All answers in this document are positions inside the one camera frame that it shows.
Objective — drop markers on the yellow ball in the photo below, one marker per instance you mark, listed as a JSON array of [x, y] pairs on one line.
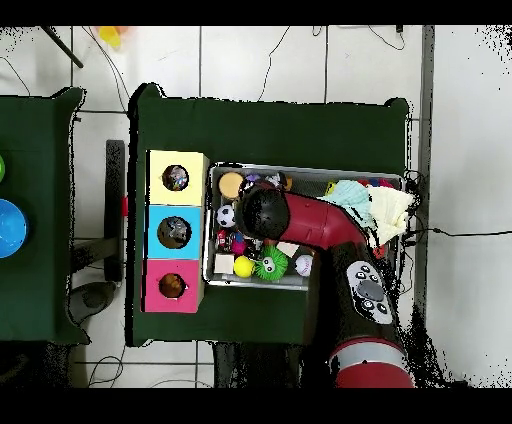
[[244, 266]]

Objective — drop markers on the black rod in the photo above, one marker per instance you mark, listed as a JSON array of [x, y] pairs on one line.
[[62, 46]]

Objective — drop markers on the black white toy soccer ball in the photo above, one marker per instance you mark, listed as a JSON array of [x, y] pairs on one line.
[[226, 216]]

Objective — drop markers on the blue round disc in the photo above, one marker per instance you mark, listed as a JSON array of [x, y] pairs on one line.
[[10, 228]]

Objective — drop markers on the grey metal beam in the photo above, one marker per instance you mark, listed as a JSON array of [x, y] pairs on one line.
[[424, 120]]

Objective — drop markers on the shallow clear mesh bin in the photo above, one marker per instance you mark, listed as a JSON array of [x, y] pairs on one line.
[[220, 280]]

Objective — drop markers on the black chair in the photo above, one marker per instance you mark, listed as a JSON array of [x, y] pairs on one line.
[[116, 240]]

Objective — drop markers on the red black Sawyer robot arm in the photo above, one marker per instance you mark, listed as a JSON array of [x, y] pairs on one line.
[[320, 224]]

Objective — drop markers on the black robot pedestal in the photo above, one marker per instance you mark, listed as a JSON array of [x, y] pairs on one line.
[[256, 368]]

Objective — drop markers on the yellow rubber duck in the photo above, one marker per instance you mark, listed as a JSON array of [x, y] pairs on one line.
[[172, 286]]

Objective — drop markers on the wooden box with three holes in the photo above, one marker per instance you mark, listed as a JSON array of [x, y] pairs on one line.
[[160, 208]]

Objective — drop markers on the cream yellow cloth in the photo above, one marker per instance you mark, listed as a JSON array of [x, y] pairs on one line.
[[390, 212]]

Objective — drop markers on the multicolour cartoon print cloth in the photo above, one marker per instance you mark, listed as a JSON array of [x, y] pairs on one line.
[[175, 178]]

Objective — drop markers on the yellow floor object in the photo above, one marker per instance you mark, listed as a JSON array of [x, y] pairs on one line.
[[110, 36]]

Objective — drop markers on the peach orange ball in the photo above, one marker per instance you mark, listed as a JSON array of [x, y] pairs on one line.
[[230, 184]]

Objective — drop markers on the green spiky ball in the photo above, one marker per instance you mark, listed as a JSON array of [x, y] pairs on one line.
[[272, 262]]

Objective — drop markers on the mint green cloth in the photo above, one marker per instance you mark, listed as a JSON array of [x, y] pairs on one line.
[[352, 198]]

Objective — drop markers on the small wooden cube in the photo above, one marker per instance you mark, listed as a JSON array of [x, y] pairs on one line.
[[288, 249], [225, 264]]

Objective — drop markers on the green cloth side table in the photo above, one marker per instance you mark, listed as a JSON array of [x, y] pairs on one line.
[[48, 216]]

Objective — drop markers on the white toy baseball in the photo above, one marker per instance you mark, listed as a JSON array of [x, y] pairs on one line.
[[304, 265]]

